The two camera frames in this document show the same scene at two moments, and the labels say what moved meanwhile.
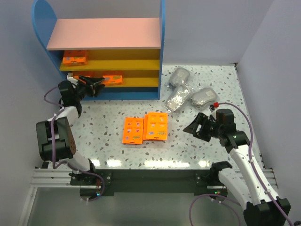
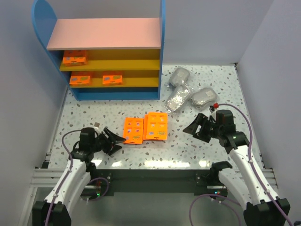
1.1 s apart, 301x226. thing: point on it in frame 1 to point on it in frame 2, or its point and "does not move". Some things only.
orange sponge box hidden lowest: x=145 y=128 does not move
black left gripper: x=90 y=86 to x=106 y=141
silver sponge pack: x=178 y=96 does not move
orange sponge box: x=114 y=80 does not move
